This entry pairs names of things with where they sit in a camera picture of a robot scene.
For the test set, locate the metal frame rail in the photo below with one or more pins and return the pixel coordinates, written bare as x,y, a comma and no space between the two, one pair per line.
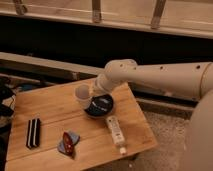
178,17

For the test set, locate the white ceramic cup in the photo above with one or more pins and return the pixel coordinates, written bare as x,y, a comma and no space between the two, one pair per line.
83,96

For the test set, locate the dark ceramic bowl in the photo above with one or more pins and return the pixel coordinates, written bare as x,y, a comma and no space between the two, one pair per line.
100,106

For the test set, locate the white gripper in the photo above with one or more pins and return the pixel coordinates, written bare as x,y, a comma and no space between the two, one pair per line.
102,86

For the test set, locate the white remote controller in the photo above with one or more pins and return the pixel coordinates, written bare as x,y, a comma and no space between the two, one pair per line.
116,133

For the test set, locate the blue grey cloth piece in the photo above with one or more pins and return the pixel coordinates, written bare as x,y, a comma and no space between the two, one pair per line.
75,139

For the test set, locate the red toy object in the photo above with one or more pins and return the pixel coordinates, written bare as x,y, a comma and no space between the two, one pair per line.
68,144

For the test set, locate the wooden table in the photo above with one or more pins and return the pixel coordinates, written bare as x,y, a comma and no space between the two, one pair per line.
59,111

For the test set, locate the black white striped box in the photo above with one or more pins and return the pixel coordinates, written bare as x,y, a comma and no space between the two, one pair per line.
33,133

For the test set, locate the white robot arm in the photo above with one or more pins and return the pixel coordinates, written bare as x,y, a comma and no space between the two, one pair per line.
190,80

